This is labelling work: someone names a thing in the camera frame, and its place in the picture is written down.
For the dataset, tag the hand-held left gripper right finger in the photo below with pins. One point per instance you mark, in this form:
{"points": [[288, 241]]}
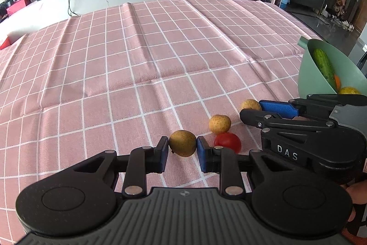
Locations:
{"points": [[201, 154]]}

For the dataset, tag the pink checked tablecloth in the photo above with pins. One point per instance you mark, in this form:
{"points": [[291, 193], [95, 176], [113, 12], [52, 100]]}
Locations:
{"points": [[114, 75]]}

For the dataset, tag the crimson flat box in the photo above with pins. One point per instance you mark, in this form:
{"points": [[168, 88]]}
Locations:
{"points": [[18, 5]]}

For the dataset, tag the small red tomato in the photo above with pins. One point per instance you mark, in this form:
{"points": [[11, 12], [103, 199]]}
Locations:
{"points": [[229, 141]]}

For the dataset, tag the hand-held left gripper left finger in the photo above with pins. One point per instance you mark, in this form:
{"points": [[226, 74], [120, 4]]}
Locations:
{"points": [[165, 154]]}

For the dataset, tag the yellow green mango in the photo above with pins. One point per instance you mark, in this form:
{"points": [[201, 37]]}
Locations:
{"points": [[349, 90]]}

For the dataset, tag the green colander bowl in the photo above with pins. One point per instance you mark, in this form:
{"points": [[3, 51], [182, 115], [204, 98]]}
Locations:
{"points": [[308, 72]]}

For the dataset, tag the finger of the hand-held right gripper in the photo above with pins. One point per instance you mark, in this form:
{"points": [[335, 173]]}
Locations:
{"points": [[276, 107], [252, 117]]}

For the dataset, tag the person's right hand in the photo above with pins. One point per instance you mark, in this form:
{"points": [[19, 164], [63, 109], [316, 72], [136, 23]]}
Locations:
{"points": [[357, 193]]}

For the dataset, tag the green cucumber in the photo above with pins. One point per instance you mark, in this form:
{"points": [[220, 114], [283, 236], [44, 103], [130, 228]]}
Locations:
{"points": [[322, 64]]}

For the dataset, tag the orange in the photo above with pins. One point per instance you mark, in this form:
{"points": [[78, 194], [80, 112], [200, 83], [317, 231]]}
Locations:
{"points": [[337, 82]]}

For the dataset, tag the red gift boxes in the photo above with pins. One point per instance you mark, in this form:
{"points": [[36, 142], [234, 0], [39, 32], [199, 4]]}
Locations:
{"points": [[5, 43]]}

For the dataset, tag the small yellow brown fruit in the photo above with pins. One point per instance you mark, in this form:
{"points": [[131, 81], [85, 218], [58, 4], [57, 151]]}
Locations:
{"points": [[249, 105], [182, 143], [219, 124]]}

